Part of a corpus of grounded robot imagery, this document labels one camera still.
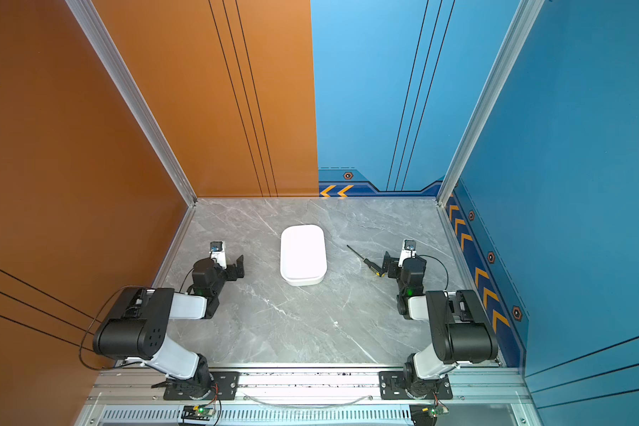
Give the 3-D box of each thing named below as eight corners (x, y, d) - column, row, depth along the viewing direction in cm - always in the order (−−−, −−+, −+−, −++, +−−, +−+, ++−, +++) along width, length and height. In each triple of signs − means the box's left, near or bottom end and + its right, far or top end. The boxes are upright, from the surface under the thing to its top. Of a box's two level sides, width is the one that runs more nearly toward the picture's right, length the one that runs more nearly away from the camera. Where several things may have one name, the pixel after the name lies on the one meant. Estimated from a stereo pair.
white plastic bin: (278, 286, 95) (275, 278, 90) (285, 233, 110) (283, 224, 105) (326, 286, 95) (325, 278, 90) (326, 233, 110) (326, 224, 105)
